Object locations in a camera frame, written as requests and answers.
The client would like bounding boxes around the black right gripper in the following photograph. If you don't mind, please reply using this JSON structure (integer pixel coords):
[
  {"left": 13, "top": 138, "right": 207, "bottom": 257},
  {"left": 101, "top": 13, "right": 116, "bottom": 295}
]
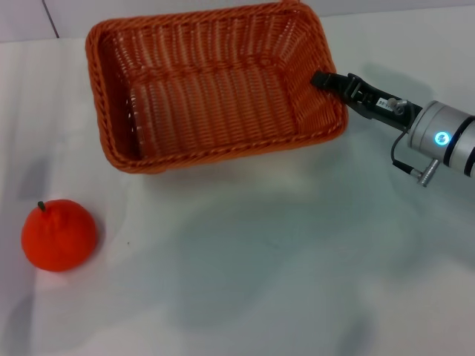
[{"left": 309, "top": 70, "right": 425, "bottom": 133}]

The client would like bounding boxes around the orange woven rectangular basket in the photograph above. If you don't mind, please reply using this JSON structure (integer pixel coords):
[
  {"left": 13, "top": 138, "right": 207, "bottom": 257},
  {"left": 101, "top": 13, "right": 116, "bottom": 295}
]
[{"left": 85, "top": 2, "right": 350, "bottom": 175}]

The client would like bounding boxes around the orange toy fruit with stem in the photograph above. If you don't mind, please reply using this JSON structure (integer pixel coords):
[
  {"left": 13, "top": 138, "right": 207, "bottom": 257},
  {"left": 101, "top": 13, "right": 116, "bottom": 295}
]
[{"left": 21, "top": 200, "right": 99, "bottom": 273}]

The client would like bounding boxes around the black cable with silver plug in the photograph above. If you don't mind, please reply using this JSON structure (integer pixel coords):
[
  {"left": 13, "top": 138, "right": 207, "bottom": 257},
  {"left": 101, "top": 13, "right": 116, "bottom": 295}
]
[{"left": 390, "top": 131, "right": 439, "bottom": 188}]

